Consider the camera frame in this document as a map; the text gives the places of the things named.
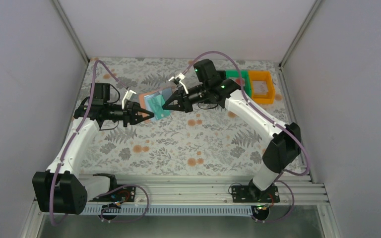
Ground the orange leather card holder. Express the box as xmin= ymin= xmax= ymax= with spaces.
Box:
xmin=139 ymin=87 xmax=173 ymax=121

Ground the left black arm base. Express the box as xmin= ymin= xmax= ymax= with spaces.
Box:
xmin=85 ymin=173 xmax=136 ymax=220

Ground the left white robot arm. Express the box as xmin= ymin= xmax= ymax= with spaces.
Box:
xmin=32 ymin=83 xmax=154 ymax=215

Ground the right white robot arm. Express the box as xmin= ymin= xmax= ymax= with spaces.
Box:
xmin=162 ymin=59 xmax=302 ymax=193

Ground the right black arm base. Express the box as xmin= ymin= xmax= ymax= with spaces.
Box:
xmin=228 ymin=180 xmax=280 ymax=222

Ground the white card in orange bin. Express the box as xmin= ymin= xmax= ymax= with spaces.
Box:
xmin=252 ymin=81 xmax=269 ymax=97

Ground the floral table mat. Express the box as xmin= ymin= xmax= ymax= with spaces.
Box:
xmin=75 ymin=57 xmax=303 ymax=177

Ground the green plastic bin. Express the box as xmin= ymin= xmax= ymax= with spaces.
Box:
xmin=225 ymin=69 xmax=253 ymax=98

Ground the orange plastic bin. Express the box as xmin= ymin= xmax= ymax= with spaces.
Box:
xmin=248 ymin=70 xmax=275 ymax=105

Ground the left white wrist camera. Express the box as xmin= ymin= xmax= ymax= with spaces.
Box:
xmin=121 ymin=87 xmax=136 ymax=109

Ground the aluminium mounting rail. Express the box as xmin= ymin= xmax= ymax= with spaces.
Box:
xmin=116 ymin=174 xmax=329 ymax=205

